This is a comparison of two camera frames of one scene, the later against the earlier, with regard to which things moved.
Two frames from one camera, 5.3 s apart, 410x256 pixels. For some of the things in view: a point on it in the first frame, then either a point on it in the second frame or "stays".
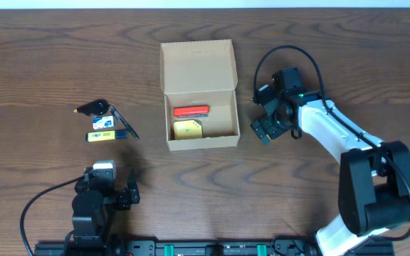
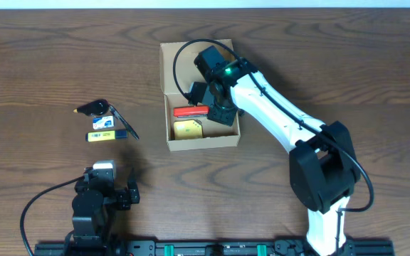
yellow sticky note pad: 187,129 stays
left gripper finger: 132,185 stays
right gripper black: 264,125 → 221,113
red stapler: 191,112 stays
